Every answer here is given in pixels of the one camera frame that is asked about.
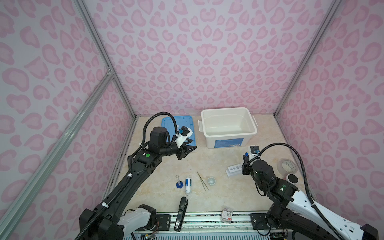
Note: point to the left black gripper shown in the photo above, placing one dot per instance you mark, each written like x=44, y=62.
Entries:
x=183, y=153

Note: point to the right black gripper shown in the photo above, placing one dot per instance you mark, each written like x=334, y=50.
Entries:
x=245, y=166

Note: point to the white blue small bottle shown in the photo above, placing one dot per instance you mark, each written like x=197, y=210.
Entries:
x=188, y=186

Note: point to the blue base glass funnel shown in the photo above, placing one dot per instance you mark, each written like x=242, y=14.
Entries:
x=179, y=183

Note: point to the metal tweezers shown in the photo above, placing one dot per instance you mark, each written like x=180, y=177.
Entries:
x=203, y=183

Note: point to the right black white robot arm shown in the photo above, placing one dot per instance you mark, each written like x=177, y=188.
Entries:
x=293, y=210

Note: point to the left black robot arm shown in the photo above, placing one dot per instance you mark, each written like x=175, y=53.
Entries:
x=101, y=223

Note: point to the white test tube rack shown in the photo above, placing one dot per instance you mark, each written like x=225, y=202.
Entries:
x=234, y=170

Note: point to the blue plastic bin lid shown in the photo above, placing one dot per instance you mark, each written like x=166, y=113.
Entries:
x=182, y=121

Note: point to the small white ceramic bowl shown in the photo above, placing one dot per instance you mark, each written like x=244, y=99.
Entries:
x=211, y=181

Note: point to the clear round petri dish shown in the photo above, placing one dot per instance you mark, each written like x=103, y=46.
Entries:
x=286, y=167

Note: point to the white plastic storage bin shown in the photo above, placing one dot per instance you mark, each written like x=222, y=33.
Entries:
x=228, y=127

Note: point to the clear box red label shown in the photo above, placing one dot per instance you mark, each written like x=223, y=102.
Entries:
x=227, y=215

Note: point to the pink jar black lid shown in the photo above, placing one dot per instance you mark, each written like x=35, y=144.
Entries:
x=292, y=178

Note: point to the black stapler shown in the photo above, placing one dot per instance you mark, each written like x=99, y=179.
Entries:
x=181, y=214

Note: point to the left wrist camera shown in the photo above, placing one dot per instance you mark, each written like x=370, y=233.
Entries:
x=184, y=136

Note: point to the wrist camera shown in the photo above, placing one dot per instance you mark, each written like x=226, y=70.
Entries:
x=254, y=152
x=184, y=136

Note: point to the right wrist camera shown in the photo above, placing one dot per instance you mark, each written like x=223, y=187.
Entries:
x=254, y=152

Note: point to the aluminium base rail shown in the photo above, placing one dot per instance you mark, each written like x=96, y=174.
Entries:
x=209, y=226

